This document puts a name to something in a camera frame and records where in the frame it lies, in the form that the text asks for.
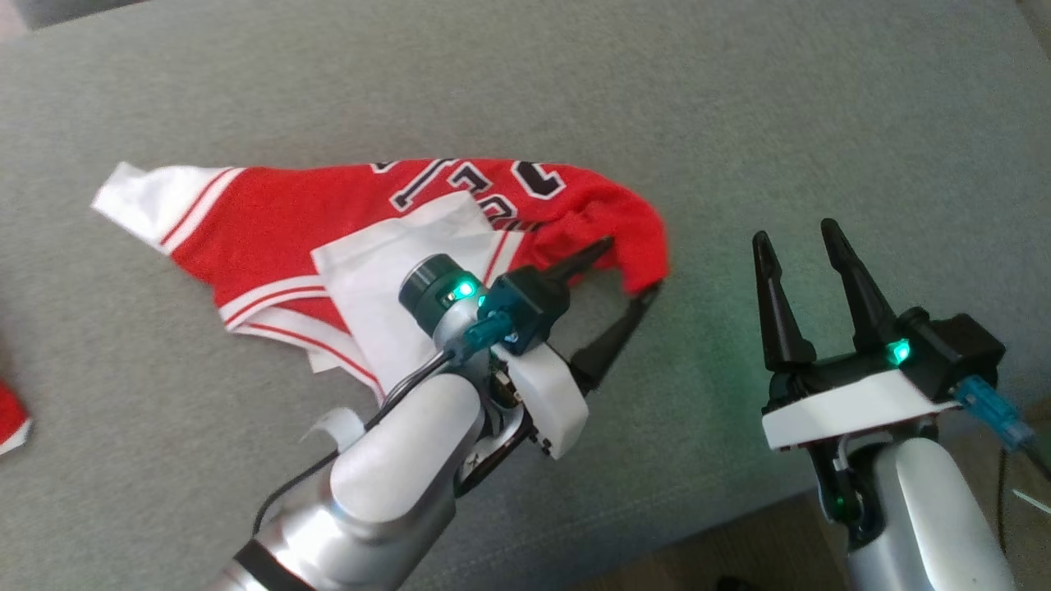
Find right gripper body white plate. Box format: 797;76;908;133
762;353;957;451

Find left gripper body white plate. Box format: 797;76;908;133
491;343;590;461

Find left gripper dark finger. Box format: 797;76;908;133
571;282;663;393
546;236;615;286

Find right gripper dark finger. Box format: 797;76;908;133
753;231;816;372
821;218;900;354

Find red jersey with black lettering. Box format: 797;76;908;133
92;158;670;403

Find red shorts with white trim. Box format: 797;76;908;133
0;379;32;456

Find grey sofa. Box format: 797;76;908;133
0;0;1051;591

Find left arm cable teal plug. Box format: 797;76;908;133
253;312;514;538

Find arm cable teal plug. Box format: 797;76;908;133
253;312;514;538
957;376;1051;526

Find right arm cable teal plug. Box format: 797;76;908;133
957;376;1051;526

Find white cable label tag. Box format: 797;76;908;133
300;408;366;452

